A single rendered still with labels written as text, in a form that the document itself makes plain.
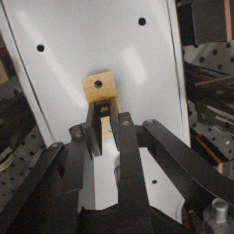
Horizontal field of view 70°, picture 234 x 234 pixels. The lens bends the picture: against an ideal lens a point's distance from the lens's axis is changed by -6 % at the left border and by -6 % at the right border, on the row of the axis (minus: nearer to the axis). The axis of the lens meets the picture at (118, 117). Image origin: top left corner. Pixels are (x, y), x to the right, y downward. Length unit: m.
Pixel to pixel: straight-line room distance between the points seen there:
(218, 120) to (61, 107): 0.22
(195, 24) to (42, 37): 0.20
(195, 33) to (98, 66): 0.15
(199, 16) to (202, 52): 0.33
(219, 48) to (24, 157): 0.75
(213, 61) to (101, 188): 0.50
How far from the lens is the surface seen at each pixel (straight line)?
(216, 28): 0.30
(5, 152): 0.25
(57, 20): 0.24
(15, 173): 0.78
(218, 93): 0.30
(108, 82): 0.21
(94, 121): 0.16
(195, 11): 0.29
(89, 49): 0.24
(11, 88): 0.62
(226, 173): 0.41
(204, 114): 0.29
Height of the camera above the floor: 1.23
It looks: 67 degrees down
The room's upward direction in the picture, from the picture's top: 169 degrees clockwise
